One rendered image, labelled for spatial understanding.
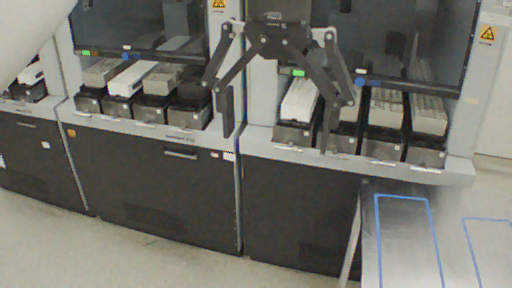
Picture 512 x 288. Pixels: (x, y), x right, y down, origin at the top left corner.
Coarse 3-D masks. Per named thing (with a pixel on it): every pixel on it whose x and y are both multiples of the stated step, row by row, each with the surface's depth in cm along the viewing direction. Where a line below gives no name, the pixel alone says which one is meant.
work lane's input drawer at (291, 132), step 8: (320, 96) 150; (320, 104) 145; (280, 112) 140; (320, 112) 146; (280, 120) 133; (288, 120) 133; (296, 120) 132; (312, 120) 134; (280, 128) 132; (288, 128) 131; (296, 128) 130; (304, 128) 130; (312, 128) 130; (280, 136) 134; (288, 136) 133; (296, 136) 132; (304, 136) 131; (312, 136) 131; (288, 144) 134; (296, 144) 133; (304, 144) 132
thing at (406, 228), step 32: (384, 192) 100; (416, 192) 100; (448, 192) 99; (480, 192) 99; (352, 224) 113; (384, 224) 90; (416, 224) 90; (448, 224) 89; (480, 224) 89; (352, 256) 120; (384, 256) 82; (416, 256) 81; (448, 256) 81; (480, 256) 80
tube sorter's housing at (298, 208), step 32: (256, 64) 132; (480, 64) 109; (256, 96) 138; (480, 96) 114; (256, 128) 144; (448, 128) 126; (480, 128) 119; (256, 160) 142; (288, 160) 138; (320, 160) 134; (352, 160) 130; (384, 160) 127; (448, 160) 126; (256, 192) 150; (288, 192) 146; (320, 192) 141; (352, 192) 137; (256, 224) 160; (288, 224) 155; (320, 224) 150; (256, 256) 171; (288, 256) 165; (320, 256) 160
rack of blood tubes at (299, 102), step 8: (304, 80) 149; (296, 88) 143; (304, 88) 143; (312, 88) 143; (288, 96) 138; (296, 96) 137; (304, 96) 138; (312, 96) 137; (288, 104) 133; (296, 104) 133; (304, 104) 132; (312, 104) 144; (288, 112) 132; (296, 112) 131; (304, 112) 130; (312, 112) 137; (304, 120) 132
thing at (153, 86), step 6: (144, 78) 147; (150, 78) 147; (144, 84) 148; (150, 84) 147; (156, 84) 146; (162, 84) 145; (168, 84) 146; (144, 90) 149; (150, 90) 148; (156, 90) 148; (162, 90) 147; (168, 90) 146
